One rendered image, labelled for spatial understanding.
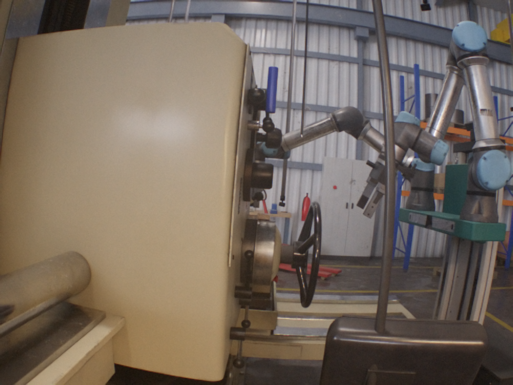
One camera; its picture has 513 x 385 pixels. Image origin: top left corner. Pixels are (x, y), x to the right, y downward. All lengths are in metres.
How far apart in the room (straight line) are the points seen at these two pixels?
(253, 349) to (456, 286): 1.09
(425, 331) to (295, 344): 1.42
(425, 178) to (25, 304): 1.55
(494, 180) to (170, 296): 0.92
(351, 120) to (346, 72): 7.47
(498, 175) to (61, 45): 1.25
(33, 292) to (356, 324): 0.61
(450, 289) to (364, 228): 6.75
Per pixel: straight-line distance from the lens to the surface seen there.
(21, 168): 1.04
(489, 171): 1.16
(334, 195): 8.24
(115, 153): 0.89
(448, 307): 1.80
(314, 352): 2.15
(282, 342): 2.10
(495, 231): 1.32
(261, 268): 1.28
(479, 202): 1.31
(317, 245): 1.21
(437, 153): 1.17
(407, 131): 1.17
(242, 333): 1.06
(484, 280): 1.54
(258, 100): 0.85
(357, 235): 8.41
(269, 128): 1.02
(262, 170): 1.09
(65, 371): 0.69
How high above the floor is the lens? 1.55
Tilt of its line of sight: 1 degrees down
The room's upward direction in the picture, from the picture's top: 5 degrees clockwise
